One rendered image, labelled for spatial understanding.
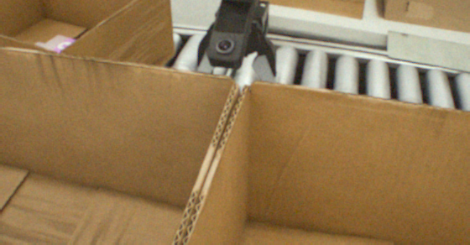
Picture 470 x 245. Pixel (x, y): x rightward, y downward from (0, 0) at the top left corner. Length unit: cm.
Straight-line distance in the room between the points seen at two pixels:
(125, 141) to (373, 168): 22
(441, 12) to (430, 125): 80
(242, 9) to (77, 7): 53
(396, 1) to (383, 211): 76
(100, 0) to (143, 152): 62
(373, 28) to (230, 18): 53
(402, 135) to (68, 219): 33
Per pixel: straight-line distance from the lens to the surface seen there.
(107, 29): 73
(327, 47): 98
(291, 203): 41
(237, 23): 60
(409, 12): 112
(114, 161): 44
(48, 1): 113
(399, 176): 38
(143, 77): 36
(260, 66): 67
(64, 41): 94
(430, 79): 96
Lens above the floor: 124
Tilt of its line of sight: 40 degrees down
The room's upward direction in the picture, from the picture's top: straight up
